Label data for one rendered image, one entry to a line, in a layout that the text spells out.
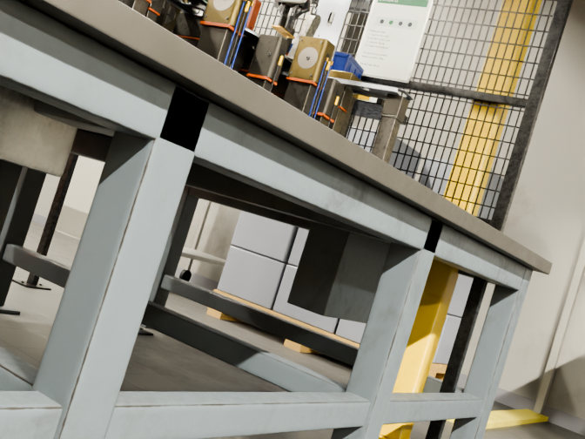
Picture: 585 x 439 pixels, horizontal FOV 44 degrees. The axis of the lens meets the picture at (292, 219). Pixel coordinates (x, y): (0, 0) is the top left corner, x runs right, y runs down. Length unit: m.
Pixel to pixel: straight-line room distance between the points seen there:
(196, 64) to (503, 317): 1.65
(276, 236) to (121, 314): 2.98
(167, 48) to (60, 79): 0.13
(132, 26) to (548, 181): 3.87
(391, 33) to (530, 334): 2.33
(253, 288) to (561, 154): 1.97
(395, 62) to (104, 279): 1.79
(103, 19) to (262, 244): 3.21
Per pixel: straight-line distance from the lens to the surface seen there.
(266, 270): 3.92
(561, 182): 4.52
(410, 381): 2.39
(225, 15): 1.68
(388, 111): 2.05
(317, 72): 1.93
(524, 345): 4.44
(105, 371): 0.98
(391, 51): 2.59
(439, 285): 2.37
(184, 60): 0.90
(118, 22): 0.83
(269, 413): 1.33
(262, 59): 1.86
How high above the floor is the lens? 0.51
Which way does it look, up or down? 2 degrees up
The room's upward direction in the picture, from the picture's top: 17 degrees clockwise
